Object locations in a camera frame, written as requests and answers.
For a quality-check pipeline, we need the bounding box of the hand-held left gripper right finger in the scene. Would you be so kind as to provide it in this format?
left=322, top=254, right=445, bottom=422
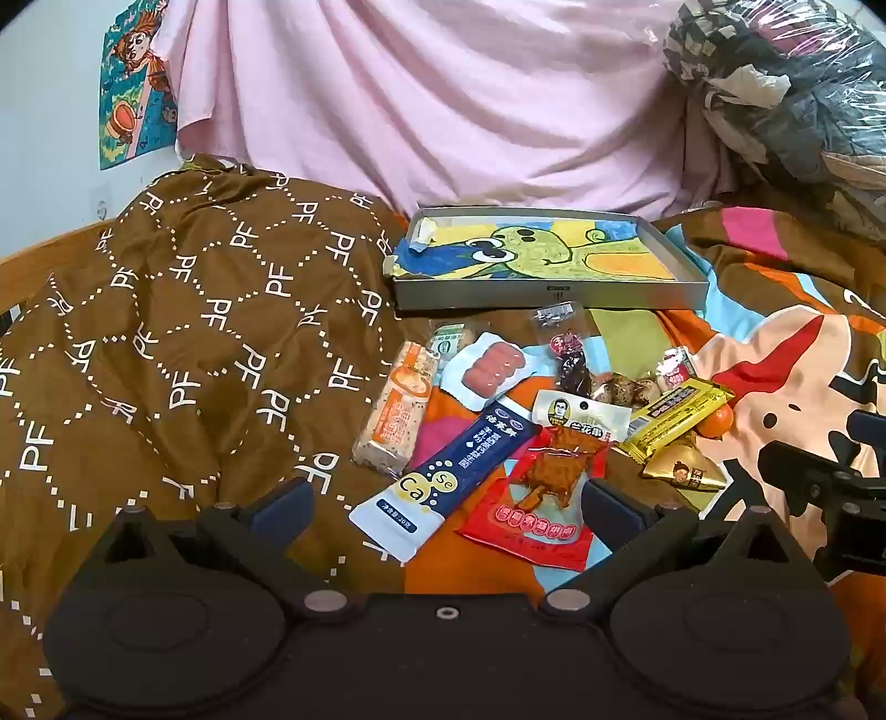
left=540, top=477, right=811, bottom=620

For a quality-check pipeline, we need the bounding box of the grey shallow tray box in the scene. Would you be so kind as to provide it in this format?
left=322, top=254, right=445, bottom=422
left=391, top=204, right=710, bottom=312

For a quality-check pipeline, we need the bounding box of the red tofu snack packet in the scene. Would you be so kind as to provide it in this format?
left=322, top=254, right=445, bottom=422
left=455, top=389, right=632, bottom=572

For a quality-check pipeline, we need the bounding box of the small green biscuit packet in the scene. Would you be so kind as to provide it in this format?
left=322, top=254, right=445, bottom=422
left=425, top=320, right=486, bottom=368

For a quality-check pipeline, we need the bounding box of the gold snack packet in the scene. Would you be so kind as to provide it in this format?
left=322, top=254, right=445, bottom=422
left=640, top=443, right=728, bottom=492

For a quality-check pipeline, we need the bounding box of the yellow snack bar packet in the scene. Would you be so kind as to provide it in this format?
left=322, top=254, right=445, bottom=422
left=618, top=377, right=735, bottom=461

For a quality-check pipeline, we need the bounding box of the crayon cartoon drawing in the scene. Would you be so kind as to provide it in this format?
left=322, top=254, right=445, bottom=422
left=398, top=214, right=683, bottom=284

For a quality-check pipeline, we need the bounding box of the dark plum snack packet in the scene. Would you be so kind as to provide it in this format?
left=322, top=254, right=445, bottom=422
left=529, top=305, right=593, bottom=399

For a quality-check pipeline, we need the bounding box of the clear plastic bag of clothes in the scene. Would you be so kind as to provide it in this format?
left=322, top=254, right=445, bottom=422
left=661, top=0, right=886, bottom=229

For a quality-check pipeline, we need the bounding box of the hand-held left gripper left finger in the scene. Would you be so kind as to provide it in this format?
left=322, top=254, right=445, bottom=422
left=90, top=477, right=354, bottom=620

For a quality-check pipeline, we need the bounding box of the pink sausage packet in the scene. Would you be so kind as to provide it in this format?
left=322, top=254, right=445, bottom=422
left=439, top=332, right=530, bottom=416

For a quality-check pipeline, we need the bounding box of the quail egg packet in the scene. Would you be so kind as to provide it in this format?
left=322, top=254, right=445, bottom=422
left=588, top=346, right=693, bottom=409

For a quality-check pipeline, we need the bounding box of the orange cracker packet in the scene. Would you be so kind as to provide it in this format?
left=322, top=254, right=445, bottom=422
left=352, top=341, right=440, bottom=479

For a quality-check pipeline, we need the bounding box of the blue and white sachet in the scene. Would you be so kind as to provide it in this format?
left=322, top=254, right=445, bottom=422
left=349, top=408, right=542, bottom=563

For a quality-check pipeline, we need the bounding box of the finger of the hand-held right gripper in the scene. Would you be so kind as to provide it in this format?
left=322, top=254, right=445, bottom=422
left=758, top=440, right=863, bottom=500

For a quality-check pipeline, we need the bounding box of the mandarin orange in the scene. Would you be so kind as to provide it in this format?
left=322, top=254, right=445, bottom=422
left=696, top=403, right=735, bottom=439

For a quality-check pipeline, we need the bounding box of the cartoon wall poster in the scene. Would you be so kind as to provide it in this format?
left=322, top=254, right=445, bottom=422
left=99, top=0, right=182, bottom=172

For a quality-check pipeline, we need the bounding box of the colourful cartoon blanket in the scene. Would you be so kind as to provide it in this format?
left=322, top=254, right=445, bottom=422
left=305, top=200, right=886, bottom=720

